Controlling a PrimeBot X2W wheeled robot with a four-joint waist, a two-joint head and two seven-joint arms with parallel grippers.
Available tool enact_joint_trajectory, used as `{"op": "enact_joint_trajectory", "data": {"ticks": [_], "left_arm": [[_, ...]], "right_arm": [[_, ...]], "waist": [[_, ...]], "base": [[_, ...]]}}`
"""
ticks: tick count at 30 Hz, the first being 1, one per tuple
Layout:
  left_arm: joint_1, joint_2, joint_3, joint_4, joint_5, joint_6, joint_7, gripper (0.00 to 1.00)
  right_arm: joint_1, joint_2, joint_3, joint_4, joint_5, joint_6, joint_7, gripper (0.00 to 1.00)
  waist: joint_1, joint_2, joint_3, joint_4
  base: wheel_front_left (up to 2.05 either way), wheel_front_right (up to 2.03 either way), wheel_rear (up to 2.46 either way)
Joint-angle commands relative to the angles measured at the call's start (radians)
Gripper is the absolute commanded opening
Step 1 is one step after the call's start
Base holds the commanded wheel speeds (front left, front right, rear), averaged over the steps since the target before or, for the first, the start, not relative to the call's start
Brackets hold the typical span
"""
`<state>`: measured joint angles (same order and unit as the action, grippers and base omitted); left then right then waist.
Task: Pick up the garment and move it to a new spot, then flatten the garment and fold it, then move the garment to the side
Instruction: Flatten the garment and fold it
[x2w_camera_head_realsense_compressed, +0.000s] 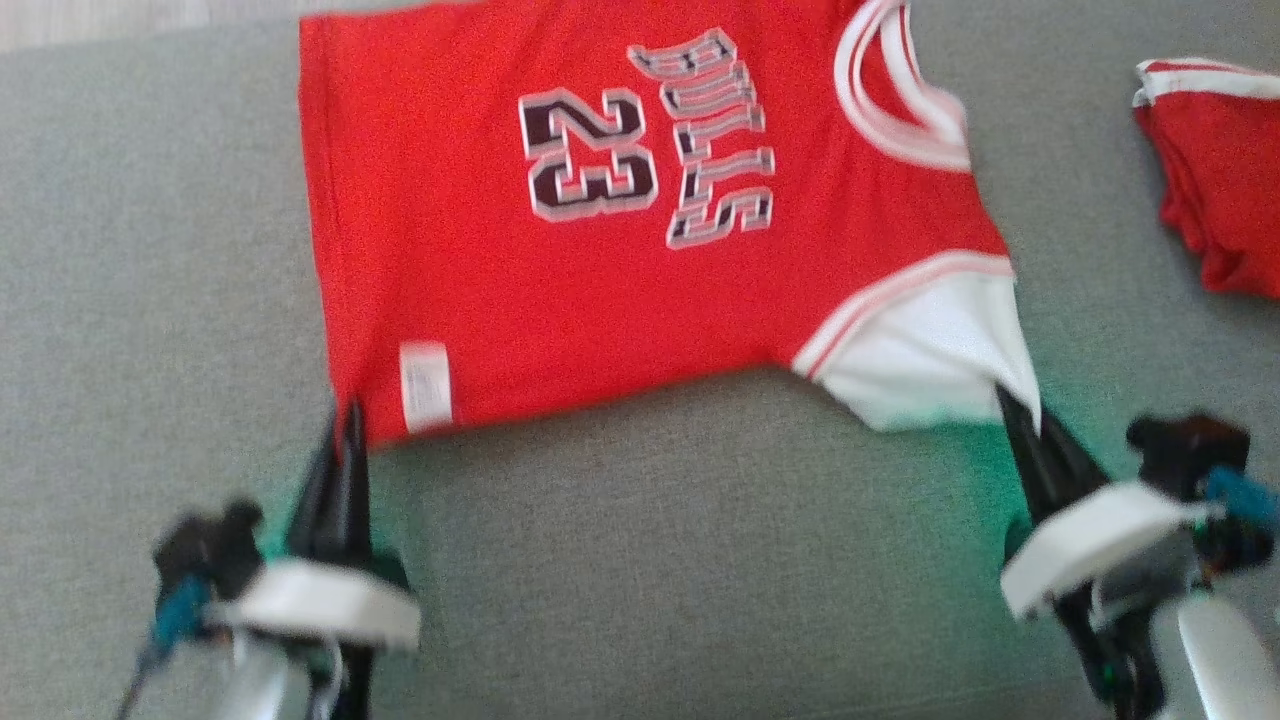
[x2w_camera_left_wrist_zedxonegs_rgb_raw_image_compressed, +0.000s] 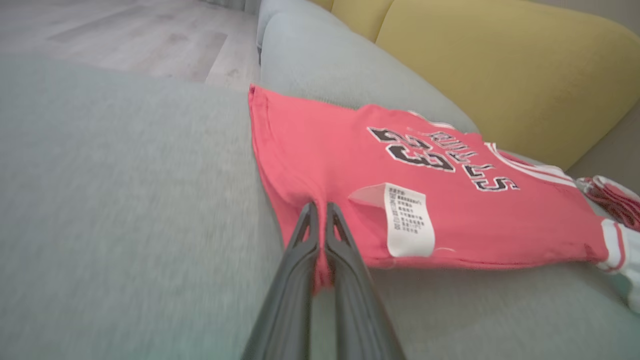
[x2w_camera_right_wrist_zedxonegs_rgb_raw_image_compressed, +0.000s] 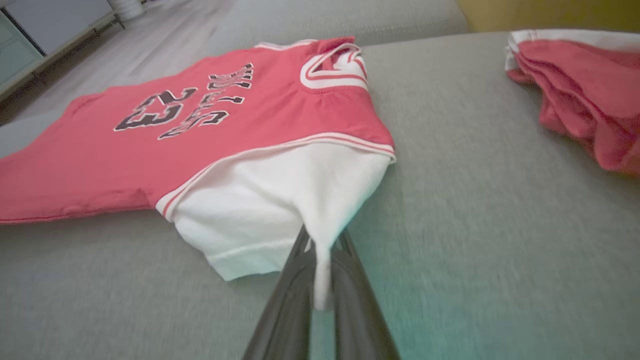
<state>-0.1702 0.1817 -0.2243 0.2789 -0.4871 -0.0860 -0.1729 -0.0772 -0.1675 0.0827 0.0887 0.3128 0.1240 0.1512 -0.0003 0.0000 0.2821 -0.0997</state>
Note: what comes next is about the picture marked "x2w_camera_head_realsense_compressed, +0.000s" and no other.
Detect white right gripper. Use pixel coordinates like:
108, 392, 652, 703
995, 385, 1216, 621

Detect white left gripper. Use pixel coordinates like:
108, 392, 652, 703
205, 403, 423, 653

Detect red Bulls 23 jersey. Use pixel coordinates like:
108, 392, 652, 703
297, 0, 1043, 446

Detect red shorts with white trim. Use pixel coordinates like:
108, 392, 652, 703
1132, 57, 1280, 301

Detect large grey sofa seat cushion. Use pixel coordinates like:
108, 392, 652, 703
0, 0, 1280, 720

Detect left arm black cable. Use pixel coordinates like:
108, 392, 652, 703
115, 578, 213, 720

